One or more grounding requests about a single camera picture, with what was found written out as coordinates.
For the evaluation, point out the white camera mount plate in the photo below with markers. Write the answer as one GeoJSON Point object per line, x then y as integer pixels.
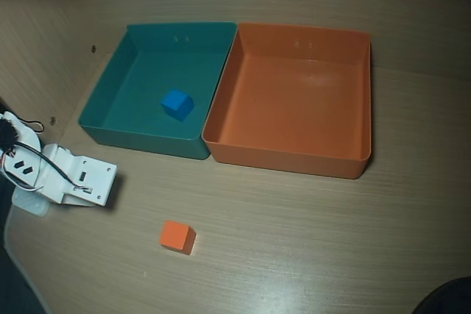
{"type": "Point", "coordinates": [96, 174]}

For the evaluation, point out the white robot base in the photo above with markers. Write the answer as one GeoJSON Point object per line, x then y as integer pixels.
{"type": "Point", "coordinates": [31, 205]}

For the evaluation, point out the orange plastic box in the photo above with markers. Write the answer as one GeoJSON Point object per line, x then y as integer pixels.
{"type": "Point", "coordinates": [294, 108]}

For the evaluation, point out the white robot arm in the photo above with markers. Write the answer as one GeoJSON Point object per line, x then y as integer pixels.
{"type": "Point", "coordinates": [25, 136]}

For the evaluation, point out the blue cube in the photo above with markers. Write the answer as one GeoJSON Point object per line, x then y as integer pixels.
{"type": "Point", "coordinates": [176, 104]}

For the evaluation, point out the teal plastic box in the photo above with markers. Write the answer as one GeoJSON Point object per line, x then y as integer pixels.
{"type": "Point", "coordinates": [147, 71]}

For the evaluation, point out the orange cube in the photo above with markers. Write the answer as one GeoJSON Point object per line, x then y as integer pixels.
{"type": "Point", "coordinates": [174, 235]}

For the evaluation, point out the dark round object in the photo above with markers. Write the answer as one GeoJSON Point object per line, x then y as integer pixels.
{"type": "Point", "coordinates": [452, 299]}

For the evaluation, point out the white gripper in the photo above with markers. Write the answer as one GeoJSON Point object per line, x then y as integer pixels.
{"type": "Point", "coordinates": [93, 180]}

